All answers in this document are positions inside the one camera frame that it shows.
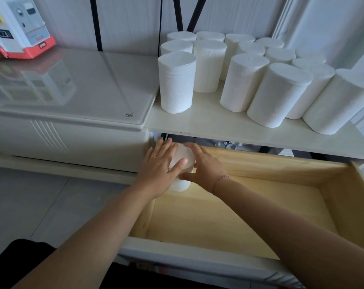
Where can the person's left hand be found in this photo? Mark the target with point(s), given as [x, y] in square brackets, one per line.
[155, 174]

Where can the person's right hand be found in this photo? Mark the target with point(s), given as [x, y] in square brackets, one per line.
[207, 173]

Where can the paper roll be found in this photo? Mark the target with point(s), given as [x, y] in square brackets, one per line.
[183, 153]

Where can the white drawer with wooden inside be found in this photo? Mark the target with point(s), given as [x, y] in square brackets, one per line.
[230, 219]

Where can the group of white paper rolls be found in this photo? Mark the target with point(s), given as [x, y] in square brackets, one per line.
[278, 96]

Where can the person's left forearm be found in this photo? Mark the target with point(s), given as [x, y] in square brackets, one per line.
[88, 246]

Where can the person's right forearm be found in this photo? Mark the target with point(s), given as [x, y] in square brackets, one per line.
[290, 225]

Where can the white cabinet top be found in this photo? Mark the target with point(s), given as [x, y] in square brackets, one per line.
[218, 129]

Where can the white glass-topped cabinet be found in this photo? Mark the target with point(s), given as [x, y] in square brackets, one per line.
[79, 87]

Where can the white and orange toy bus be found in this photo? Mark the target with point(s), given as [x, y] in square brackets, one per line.
[25, 24]

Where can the black metal stand frame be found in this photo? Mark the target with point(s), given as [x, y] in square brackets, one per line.
[96, 24]

